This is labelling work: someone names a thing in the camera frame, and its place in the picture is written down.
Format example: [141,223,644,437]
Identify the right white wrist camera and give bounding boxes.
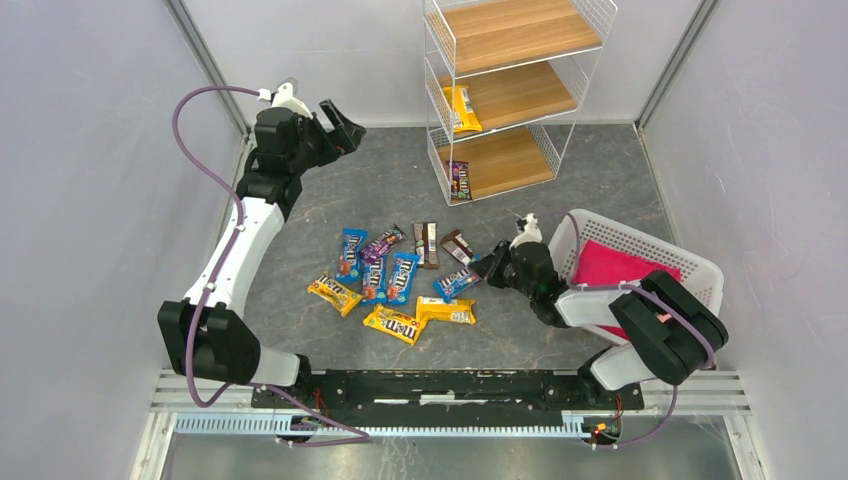
[510,213,543,248]

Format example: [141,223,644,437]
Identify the blue candy bag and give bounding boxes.
[387,253,421,305]
[335,228,368,283]
[433,267,481,302]
[361,256,387,305]

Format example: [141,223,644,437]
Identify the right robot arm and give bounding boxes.
[469,241,729,391]

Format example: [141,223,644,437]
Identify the middle wooden shelf board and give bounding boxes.
[427,62,587,142]

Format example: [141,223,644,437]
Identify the purple candy bag on shelf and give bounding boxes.
[447,161,473,202]

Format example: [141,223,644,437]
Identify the yellow candy bag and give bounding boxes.
[442,84,483,133]
[307,272,363,317]
[416,296,476,325]
[363,304,427,346]

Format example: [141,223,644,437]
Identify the purple candy bag on floor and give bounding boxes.
[360,224,406,263]

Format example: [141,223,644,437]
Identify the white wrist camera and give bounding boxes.
[510,213,543,248]
[257,77,314,119]

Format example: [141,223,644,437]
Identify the top wooden shelf board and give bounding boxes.
[422,1,617,78]

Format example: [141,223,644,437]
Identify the wooden shelf board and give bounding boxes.
[422,1,617,78]
[427,124,561,205]
[427,62,587,142]

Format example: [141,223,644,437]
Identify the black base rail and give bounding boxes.
[286,370,645,427]

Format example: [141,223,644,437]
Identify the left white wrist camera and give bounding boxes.
[257,77,314,119]

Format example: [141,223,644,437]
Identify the bottom wooden shelf board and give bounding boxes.
[427,124,561,205]

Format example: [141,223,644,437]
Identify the yellow candy bag bottom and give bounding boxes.
[363,304,427,346]

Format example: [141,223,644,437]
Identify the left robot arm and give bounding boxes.
[157,99,366,387]

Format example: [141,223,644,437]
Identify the yellow candy bag top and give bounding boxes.
[442,84,483,133]

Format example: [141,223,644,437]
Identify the brown candy bar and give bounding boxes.
[440,229,479,266]
[412,222,439,270]

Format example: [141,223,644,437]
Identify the pink cloth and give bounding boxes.
[562,240,682,344]

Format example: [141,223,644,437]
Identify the white wire shelf rack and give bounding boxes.
[421,0,618,206]

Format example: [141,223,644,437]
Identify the white plastic basket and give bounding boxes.
[549,209,724,316]

